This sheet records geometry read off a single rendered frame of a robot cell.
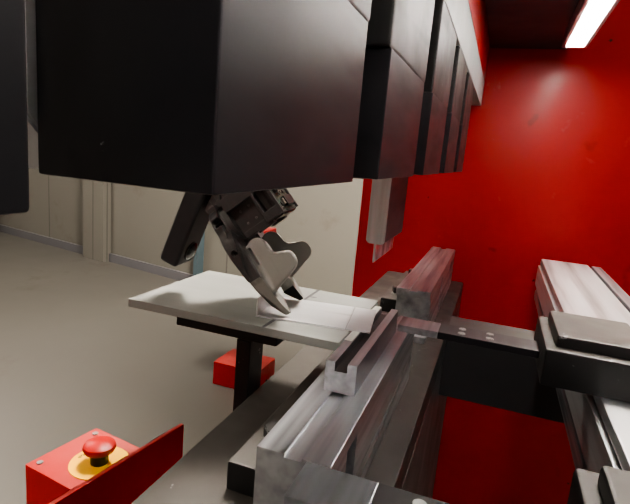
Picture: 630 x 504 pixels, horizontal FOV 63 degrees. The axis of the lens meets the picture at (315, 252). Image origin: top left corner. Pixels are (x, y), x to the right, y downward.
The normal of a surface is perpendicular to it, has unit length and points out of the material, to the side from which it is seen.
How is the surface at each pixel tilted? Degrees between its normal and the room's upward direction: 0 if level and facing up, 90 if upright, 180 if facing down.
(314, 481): 0
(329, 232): 90
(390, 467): 0
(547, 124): 90
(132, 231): 90
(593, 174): 90
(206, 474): 0
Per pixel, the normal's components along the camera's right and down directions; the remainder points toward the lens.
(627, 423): 0.08, -0.98
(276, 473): -0.34, 0.15
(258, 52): 0.94, 0.15
